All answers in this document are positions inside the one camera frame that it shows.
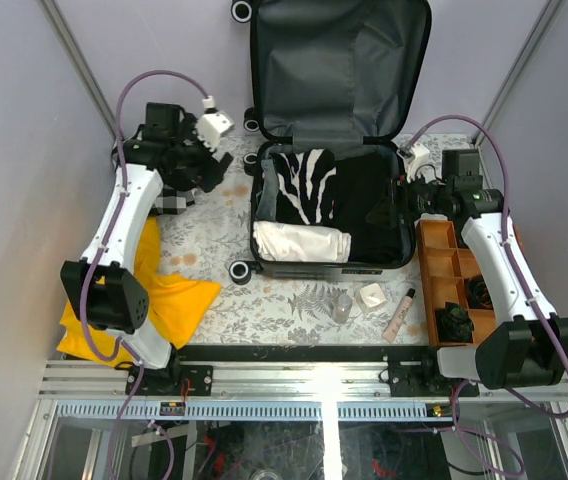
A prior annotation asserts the zebra pattern fleece blanket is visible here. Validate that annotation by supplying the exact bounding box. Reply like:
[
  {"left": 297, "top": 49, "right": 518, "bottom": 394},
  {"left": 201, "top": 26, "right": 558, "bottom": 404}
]
[{"left": 255, "top": 149, "right": 337, "bottom": 226}]

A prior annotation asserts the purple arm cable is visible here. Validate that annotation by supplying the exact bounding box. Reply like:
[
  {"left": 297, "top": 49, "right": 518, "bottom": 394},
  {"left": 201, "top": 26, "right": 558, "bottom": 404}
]
[
  {"left": 398, "top": 114, "right": 568, "bottom": 479},
  {"left": 78, "top": 70, "right": 215, "bottom": 480}
]

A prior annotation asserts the black open suitcase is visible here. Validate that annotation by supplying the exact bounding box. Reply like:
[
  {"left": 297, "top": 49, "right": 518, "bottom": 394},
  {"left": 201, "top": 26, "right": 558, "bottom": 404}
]
[{"left": 229, "top": 1, "right": 432, "bottom": 285}]

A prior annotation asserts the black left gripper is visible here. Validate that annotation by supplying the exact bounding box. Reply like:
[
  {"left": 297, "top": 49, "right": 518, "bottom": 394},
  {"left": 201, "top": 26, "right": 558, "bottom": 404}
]
[{"left": 168, "top": 114, "right": 232, "bottom": 191}]

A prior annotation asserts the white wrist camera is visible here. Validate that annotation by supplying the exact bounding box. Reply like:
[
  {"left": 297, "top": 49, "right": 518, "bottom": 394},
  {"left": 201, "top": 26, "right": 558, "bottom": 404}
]
[
  {"left": 398, "top": 142, "right": 432, "bottom": 182},
  {"left": 195, "top": 96, "right": 235, "bottom": 152}
]

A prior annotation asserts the small clear glass bottle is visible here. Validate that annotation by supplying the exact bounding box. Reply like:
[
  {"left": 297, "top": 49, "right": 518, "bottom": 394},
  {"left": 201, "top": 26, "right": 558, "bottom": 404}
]
[{"left": 332, "top": 293, "right": 353, "bottom": 324}]

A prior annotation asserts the pink cosmetic tube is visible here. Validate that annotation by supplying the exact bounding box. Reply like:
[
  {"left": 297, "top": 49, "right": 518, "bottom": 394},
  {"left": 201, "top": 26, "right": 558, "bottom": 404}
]
[{"left": 382, "top": 288, "right": 416, "bottom": 344}]

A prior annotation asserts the cream white cloth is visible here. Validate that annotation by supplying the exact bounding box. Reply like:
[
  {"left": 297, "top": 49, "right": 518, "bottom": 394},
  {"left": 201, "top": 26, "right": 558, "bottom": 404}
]
[{"left": 253, "top": 221, "right": 352, "bottom": 263}]

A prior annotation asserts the aluminium front rail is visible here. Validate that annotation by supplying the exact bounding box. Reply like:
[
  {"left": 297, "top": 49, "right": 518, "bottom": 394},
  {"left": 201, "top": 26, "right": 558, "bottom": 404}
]
[{"left": 38, "top": 360, "right": 568, "bottom": 401}]

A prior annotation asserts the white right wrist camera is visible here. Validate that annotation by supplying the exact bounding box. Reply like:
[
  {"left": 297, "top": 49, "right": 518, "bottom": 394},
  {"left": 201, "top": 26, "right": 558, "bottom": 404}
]
[{"left": 398, "top": 142, "right": 432, "bottom": 182}]

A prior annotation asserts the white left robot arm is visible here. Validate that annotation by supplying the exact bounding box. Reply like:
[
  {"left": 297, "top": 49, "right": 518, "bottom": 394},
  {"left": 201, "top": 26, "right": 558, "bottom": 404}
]
[{"left": 60, "top": 96, "right": 234, "bottom": 395}]

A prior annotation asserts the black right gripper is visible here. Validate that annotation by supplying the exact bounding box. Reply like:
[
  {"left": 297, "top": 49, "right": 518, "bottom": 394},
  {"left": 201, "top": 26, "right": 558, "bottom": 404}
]
[{"left": 366, "top": 168, "right": 453, "bottom": 229}]

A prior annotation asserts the small white box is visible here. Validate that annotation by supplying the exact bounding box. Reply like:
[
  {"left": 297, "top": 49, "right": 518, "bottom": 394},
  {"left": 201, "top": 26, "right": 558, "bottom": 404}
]
[{"left": 354, "top": 283, "right": 387, "bottom": 315}]

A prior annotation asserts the wooden compartment organizer tray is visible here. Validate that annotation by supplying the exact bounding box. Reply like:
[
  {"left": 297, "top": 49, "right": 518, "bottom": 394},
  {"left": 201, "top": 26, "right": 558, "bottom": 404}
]
[{"left": 416, "top": 220, "right": 496, "bottom": 346}]

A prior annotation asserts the yellow Snoopy t-shirt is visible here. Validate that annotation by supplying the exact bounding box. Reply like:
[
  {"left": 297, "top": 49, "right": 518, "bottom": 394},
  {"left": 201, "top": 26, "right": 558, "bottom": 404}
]
[{"left": 57, "top": 218, "right": 221, "bottom": 367}]

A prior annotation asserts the black garment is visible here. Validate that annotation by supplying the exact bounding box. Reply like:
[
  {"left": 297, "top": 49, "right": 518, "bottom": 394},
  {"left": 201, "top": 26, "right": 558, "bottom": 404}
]
[{"left": 332, "top": 151, "right": 411, "bottom": 268}]

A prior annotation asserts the black white checkered cloth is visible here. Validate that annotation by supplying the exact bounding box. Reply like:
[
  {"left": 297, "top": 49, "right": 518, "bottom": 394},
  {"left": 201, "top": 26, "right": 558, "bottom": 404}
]
[{"left": 149, "top": 186, "right": 195, "bottom": 216}]

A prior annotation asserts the black rolled item middle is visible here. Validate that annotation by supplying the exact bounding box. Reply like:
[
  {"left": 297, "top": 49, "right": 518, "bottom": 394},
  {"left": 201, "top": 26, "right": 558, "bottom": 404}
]
[{"left": 465, "top": 275, "right": 493, "bottom": 310}]

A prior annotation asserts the dark green rolled item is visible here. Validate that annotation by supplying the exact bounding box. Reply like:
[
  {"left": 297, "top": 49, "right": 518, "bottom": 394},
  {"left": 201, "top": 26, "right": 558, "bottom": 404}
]
[{"left": 435, "top": 302, "right": 474, "bottom": 343}]

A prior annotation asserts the floral patterned table cloth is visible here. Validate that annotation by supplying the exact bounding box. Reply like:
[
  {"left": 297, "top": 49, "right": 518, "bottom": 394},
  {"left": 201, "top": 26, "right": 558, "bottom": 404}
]
[{"left": 113, "top": 133, "right": 485, "bottom": 347}]

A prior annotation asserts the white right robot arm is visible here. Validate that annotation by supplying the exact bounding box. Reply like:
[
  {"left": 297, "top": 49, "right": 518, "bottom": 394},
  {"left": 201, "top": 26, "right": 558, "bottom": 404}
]
[{"left": 374, "top": 150, "right": 568, "bottom": 395}]

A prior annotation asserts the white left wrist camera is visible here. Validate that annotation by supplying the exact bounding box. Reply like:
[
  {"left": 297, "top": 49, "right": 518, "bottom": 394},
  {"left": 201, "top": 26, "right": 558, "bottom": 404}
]
[{"left": 195, "top": 96, "right": 235, "bottom": 152}]

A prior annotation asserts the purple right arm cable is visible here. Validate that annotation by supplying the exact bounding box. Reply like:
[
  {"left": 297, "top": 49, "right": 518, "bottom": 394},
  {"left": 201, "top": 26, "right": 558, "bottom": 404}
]
[{"left": 398, "top": 114, "right": 568, "bottom": 479}]

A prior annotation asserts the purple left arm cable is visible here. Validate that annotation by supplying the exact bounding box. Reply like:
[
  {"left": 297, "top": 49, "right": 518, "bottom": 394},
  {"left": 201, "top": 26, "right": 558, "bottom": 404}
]
[{"left": 78, "top": 70, "right": 215, "bottom": 480}]

